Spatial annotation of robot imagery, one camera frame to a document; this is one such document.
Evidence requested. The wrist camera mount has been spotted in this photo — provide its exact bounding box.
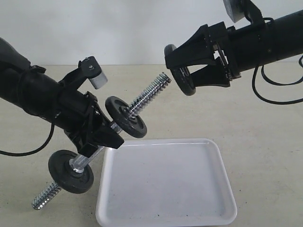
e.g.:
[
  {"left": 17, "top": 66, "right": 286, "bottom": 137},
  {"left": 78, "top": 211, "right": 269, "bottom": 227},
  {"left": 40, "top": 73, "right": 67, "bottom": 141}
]
[
  {"left": 59, "top": 56, "right": 108, "bottom": 90},
  {"left": 223, "top": 0, "right": 264, "bottom": 24}
]

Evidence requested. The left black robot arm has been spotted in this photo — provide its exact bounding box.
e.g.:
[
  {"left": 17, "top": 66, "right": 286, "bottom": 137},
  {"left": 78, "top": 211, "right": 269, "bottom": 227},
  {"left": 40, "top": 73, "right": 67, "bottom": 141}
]
[{"left": 0, "top": 39, "right": 124, "bottom": 157}]

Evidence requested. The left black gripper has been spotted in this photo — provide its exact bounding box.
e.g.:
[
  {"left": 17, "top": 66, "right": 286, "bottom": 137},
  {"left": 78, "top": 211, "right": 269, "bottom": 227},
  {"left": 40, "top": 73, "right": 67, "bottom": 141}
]
[{"left": 56, "top": 91, "right": 124, "bottom": 157}]

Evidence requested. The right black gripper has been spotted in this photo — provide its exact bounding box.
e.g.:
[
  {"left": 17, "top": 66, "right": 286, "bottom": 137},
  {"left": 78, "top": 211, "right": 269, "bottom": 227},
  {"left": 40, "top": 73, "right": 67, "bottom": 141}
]
[{"left": 165, "top": 22, "right": 241, "bottom": 87}]

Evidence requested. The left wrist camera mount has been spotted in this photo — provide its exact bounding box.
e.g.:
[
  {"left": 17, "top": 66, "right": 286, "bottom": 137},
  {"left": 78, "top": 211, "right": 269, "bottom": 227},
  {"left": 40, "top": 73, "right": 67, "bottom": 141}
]
[{"left": 59, "top": 56, "right": 108, "bottom": 90}]

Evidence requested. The black plate near bar end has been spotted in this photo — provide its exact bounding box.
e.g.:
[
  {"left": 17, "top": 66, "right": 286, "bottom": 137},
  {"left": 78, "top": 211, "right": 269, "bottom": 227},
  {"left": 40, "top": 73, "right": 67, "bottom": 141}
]
[{"left": 48, "top": 149, "right": 94, "bottom": 194}]

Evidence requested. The chrome threaded dumbbell bar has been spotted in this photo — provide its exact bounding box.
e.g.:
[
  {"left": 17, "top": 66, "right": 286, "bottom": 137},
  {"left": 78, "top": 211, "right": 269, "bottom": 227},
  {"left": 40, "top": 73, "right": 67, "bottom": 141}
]
[{"left": 32, "top": 73, "right": 171, "bottom": 210}]

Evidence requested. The white plastic tray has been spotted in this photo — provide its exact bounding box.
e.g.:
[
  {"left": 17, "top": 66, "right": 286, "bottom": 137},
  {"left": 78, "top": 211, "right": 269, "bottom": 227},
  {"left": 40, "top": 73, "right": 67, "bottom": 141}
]
[{"left": 95, "top": 138, "right": 237, "bottom": 227}]

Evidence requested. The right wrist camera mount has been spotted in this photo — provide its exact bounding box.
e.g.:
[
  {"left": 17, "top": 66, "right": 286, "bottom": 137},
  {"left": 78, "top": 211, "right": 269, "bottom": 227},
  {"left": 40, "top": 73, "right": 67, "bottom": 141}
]
[{"left": 223, "top": 0, "right": 264, "bottom": 24}]

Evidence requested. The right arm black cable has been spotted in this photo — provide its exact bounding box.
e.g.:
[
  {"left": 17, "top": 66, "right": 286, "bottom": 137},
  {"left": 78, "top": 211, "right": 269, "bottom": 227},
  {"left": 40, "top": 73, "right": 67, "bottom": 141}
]
[{"left": 251, "top": 17, "right": 303, "bottom": 104}]

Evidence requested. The black weight plate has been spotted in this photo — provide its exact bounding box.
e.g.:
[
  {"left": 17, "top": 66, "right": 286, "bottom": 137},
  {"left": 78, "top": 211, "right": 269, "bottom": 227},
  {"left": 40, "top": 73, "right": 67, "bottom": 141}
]
[{"left": 164, "top": 44, "right": 196, "bottom": 96}]

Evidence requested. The black plate bar end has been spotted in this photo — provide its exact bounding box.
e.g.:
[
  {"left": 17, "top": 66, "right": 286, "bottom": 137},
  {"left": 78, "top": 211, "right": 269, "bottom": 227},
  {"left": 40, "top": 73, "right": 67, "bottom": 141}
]
[
  {"left": 48, "top": 149, "right": 94, "bottom": 194},
  {"left": 105, "top": 96, "right": 147, "bottom": 138}
]

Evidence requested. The black plate far bar end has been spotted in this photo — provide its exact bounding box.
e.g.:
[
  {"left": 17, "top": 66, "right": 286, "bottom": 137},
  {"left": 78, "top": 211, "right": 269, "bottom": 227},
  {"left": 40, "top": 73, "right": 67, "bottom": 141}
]
[{"left": 105, "top": 96, "right": 147, "bottom": 138}]

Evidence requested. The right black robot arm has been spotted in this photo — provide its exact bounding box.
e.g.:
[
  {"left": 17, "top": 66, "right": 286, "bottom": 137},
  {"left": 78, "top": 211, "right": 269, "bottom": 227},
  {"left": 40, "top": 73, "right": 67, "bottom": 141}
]
[{"left": 164, "top": 10, "right": 303, "bottom": 96}]

